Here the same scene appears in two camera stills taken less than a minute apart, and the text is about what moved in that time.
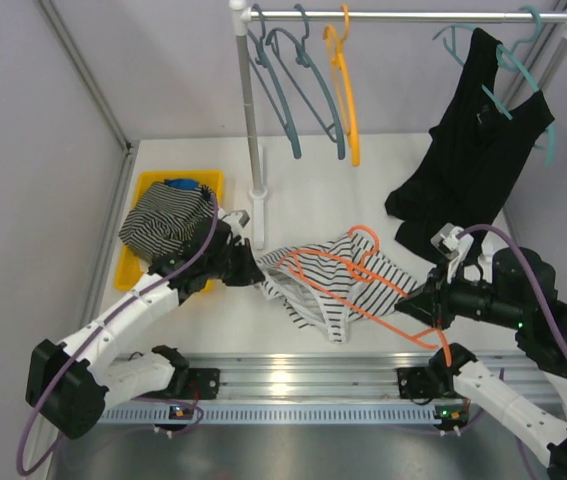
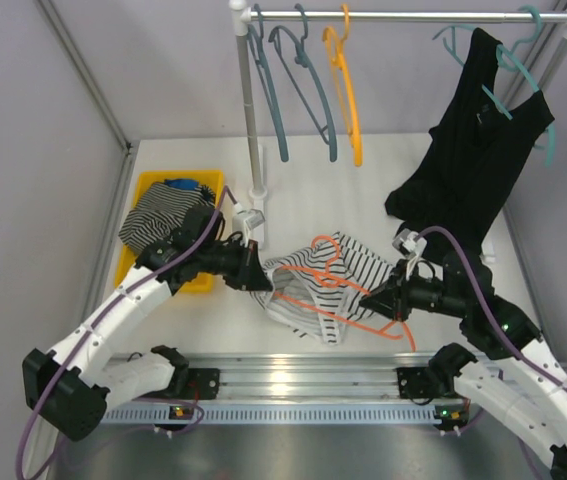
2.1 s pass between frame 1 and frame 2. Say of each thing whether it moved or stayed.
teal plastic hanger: stayed
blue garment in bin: stayed
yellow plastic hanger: stayed
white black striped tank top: moved
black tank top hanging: stayed
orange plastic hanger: moved
